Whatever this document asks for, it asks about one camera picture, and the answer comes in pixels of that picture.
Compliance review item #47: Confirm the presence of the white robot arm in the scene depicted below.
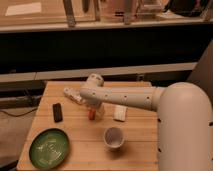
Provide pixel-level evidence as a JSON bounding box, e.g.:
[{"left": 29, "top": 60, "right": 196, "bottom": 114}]
[{"left": 80, "top": 74, "right": 213, "bottom": 171}]

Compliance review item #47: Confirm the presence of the white sponge block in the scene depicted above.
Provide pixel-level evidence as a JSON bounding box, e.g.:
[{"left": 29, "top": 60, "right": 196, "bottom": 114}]
[{"left": 113, "top": 105, "right": 127, "bottom": 122}]

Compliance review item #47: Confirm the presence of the white paper cup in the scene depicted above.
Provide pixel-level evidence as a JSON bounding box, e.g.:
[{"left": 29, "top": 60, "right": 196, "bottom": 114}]
[{"left": 103, "top": 127, "right": 124, "bottom": 150}]

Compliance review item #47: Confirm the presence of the black rectangular block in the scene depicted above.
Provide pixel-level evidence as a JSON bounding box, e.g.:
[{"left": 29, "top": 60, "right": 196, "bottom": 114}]
[{"left": 52, "top": 103, "right": 63, "bottom": 122}]

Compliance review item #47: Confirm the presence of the green plate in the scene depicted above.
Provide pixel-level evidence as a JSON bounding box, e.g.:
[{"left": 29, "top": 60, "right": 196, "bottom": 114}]
[{"left": 29, "top": 128, "right": 70, "bottom": 170}]

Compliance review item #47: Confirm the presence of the white paper sheet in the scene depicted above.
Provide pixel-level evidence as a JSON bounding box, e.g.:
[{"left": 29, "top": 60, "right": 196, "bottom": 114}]
[{"left": 5, "top": 2, "right": 42, "bottom": 16}]

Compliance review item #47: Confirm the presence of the black cable on floor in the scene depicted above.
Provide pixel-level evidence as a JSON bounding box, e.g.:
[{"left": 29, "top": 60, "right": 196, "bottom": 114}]
[{"left": 0, "top": 106, "right": 38, "bottom": 118}]

